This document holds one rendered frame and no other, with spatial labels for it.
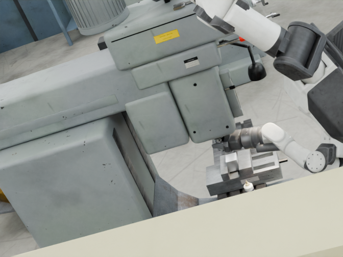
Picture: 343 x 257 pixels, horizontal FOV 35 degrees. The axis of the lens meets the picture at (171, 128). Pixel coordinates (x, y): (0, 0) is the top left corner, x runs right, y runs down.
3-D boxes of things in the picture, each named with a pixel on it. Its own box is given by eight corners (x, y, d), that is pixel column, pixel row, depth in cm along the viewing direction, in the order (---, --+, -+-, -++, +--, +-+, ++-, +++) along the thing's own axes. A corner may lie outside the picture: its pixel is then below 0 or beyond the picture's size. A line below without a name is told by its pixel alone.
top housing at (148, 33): (235, 8, 217) (222, -30, 209) (241, 33, 195) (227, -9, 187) (124, 46, 226) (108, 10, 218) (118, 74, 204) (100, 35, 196)
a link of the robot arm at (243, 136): (227, 123, 235) (253, 120, 230) (234, 141, 240) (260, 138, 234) (220, 141, 226) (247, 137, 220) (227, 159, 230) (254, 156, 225)
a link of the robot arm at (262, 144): (250, 123, 226) (277, 120, 221) (259, 135, 234) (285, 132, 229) (248, 147, 220) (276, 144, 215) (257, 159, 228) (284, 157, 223)
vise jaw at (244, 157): (251, 154, 264) (249, 148, 262) (253, 173, 252) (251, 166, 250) (239, 157, 266) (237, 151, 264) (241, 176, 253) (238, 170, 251)
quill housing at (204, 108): (234, 109, 238) (211, 44, 222) (238, 134, 220) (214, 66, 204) (192, 122, 241) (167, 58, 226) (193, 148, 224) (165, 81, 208)
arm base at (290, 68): (335, 41, 170) (305, 42, 179) (314, 18, 162) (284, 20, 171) (318, 84, 167) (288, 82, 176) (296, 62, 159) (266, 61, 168)
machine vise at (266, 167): (279, 159, 265) (273, 141, 260) (283, 178, 252) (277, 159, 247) (210, 177, 273) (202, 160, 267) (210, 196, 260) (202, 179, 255)
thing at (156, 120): (190, 114, 242) (169, 63, 229) (190, 144, 221) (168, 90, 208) (149, 126, 245) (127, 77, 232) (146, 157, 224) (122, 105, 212)
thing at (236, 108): (242, 110, 228) (227, 67, 218) (243, 115, 225) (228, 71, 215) (233, 113, 229) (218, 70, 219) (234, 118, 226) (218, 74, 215)
